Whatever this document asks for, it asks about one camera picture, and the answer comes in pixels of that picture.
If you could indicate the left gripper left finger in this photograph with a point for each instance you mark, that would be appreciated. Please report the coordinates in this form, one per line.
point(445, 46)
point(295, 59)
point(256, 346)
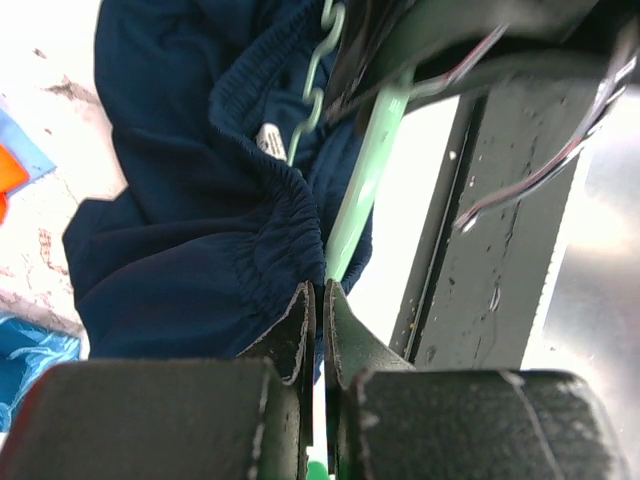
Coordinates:
point(245, 418)

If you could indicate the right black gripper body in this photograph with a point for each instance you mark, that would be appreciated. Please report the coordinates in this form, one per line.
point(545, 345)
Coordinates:
point(554, 40)

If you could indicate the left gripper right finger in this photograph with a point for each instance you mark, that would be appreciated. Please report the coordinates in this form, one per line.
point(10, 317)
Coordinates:
point(387, 419)

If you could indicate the mint green hanger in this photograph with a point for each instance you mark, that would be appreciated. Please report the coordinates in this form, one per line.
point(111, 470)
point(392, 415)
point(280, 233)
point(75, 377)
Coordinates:
point(388, 111)

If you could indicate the navy blue shorts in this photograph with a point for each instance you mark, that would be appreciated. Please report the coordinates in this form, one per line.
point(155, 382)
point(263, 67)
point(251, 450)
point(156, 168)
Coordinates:
point(203, 250)

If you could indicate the blue patterned hanging shorts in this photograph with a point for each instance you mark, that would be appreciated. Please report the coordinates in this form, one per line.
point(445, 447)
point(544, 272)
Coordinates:
point(27, 352)

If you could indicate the light blue hanging shorts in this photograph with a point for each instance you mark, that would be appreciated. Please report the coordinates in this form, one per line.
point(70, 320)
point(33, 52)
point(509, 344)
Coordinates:
point(23, 149)

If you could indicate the orange hanging shorts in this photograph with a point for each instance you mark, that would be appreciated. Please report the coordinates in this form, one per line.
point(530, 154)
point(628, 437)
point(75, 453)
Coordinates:
point(12, 176)

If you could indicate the green plastic tray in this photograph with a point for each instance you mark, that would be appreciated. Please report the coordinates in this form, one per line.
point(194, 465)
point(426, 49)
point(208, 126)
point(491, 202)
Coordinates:
point(317, 471)

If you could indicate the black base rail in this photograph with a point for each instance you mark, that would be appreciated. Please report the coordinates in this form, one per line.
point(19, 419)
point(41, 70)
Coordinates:
point(471, 299)

